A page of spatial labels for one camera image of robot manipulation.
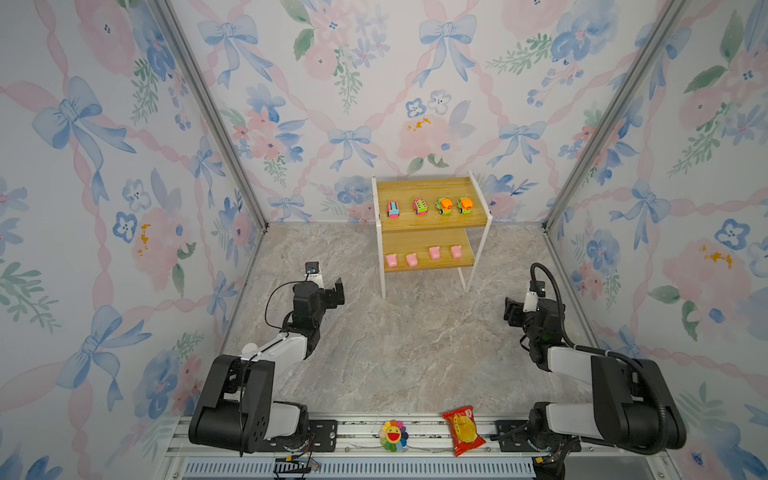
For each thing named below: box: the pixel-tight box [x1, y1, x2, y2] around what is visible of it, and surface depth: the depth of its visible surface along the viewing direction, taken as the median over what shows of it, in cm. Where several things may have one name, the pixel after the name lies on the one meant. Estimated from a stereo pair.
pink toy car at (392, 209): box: [386, 200, 401, 218], surface depth 76 cm
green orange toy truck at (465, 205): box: [456, 197, 474, 215], surface depth 78 cm
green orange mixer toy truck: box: [435, 197, 453, 215], surface depth 78 cm
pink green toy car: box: [412, 198, 429, 216], surface depth 77 cm
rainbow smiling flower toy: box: [380, 420, 409, 452], surface depth 75 cm
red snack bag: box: [442, 405, 487, 457], surface depth 75 cm
